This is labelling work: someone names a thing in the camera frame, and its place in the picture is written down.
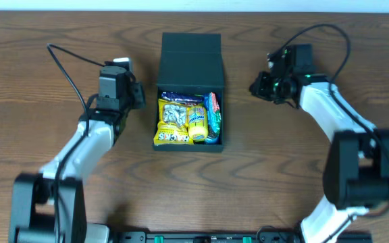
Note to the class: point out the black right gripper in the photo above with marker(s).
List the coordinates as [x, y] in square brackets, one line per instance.
[260, 86]

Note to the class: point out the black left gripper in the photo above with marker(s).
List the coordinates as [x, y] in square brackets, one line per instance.
[138, 95]

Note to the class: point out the purple Dairy Milk bar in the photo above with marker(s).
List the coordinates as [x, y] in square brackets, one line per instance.
[181, 98]

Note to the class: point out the yellow Hacks candy bag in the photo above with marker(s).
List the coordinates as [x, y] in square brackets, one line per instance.
[172, 127]

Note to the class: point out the dark green box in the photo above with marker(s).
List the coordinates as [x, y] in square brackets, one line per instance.
[192, 64]

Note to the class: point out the yellow Mentos bottle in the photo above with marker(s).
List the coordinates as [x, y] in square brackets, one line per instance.
[197, 123]

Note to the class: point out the red green KitKat bar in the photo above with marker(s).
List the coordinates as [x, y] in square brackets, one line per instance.
[213, 112]

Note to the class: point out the blue Oreo cookie pack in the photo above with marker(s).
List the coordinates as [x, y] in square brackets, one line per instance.
[212, 139]

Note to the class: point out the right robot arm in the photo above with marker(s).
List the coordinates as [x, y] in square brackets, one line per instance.
[356, 176]

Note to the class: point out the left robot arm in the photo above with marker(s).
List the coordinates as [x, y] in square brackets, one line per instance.
[49, 206]

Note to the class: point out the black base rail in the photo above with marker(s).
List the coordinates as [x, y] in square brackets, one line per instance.
[266, 234]

